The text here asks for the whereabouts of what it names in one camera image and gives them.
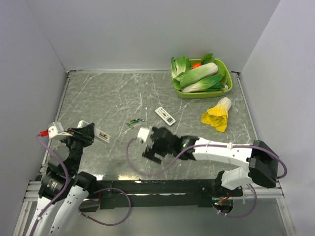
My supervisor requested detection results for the yellow toy cabbage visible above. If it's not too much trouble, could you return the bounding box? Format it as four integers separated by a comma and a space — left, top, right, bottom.
201, 97, 232, 132

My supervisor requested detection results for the orange toy carrot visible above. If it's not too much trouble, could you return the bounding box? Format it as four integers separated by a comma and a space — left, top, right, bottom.
192, 63, 201, 68

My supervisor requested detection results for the black base bar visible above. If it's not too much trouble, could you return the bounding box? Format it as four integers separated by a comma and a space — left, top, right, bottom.
87, 179, 243, 209

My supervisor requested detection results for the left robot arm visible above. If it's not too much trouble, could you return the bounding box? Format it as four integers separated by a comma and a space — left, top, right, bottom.
26, 120, 97, 236

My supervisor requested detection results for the white remote with buttons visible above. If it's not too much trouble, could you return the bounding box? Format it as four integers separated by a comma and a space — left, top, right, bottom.
155, 107, 176, 126

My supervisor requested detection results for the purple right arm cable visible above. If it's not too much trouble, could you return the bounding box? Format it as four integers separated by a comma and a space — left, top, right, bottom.
126, 137, 288, 218

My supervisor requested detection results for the aluminium frame rail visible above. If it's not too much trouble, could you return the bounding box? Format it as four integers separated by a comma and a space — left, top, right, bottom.
23, 181, 284, 202

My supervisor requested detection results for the green toy lettuce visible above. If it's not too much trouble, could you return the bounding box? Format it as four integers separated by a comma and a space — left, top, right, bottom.
171, 56, 192, 79

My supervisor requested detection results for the green plastic basket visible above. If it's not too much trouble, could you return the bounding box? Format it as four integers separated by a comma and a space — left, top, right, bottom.
172, 54, 233, 99

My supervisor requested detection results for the plain white remote control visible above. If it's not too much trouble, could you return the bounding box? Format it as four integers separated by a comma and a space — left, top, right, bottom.
77, 120, 111, 143

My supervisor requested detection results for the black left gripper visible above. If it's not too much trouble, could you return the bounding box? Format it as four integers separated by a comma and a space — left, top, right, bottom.
60, 122, 95, 173

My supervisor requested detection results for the large green toy cabbage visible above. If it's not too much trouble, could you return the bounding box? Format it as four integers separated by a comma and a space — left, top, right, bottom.
179, 62, 219, 89

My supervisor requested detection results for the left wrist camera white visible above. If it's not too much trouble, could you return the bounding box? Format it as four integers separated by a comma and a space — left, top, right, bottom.
39, 121, 72, 140

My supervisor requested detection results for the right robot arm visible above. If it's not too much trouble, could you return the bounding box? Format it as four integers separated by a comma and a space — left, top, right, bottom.
137, 127, 280, 196

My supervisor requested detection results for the green toy bok choy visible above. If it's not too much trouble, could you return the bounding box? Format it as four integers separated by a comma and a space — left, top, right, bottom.
182, 74, 225, 93

